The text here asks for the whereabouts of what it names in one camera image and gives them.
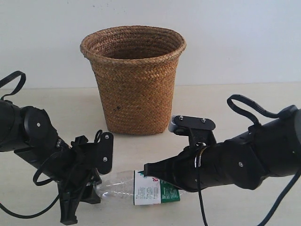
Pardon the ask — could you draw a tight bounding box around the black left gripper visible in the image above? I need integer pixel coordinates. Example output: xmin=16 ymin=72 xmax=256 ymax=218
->
xmin=14 ymin=136 xmax=101 ymax=224

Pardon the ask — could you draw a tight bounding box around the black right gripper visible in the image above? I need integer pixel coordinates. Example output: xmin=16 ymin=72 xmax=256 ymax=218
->
xmin=143 ymin=143 xmax=234 ymax=192

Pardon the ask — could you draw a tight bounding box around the clear plastic water bottle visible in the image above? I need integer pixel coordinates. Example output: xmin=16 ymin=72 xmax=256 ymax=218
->
xmin=95 ymin=170 xmax=186 ymax=206

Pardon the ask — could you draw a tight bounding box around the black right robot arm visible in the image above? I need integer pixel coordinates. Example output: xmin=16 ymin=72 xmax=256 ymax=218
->
xmin=143 ymin=108 xmax=301 ymax=192

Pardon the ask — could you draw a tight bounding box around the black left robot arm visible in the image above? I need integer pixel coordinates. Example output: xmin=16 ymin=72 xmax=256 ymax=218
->
xmin=0 ymin=100 xmax=100 ymax=226

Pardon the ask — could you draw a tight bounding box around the brown woven wicker basket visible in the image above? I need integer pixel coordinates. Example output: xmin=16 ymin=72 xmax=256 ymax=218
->
xmin=79 ymin=25 xmax=186 ymax=135

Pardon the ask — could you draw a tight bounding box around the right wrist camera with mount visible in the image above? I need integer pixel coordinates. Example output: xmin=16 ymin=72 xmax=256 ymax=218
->
xmin=168 ymin=115 xmax=216 ymax=148

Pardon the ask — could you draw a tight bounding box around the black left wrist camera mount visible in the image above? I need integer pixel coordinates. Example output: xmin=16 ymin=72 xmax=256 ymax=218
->
xmin=94 ymin=129 xmax=114 ymax=175

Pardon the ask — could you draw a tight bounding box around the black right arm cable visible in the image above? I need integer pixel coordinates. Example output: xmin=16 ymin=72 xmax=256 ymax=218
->
xmin=194 ymin=94 xmax=301 ymax=226

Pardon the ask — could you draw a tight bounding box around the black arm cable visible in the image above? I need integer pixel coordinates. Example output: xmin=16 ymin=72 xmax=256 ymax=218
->
xmin=194 ymin=94 xmax=301 ymax=226
xmin=0 ymin=70 xmax=71 ymax=218

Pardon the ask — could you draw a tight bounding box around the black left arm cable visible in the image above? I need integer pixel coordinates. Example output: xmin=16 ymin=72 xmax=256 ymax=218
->
xmin=0 ymin=70 xmax=71 ymax=218

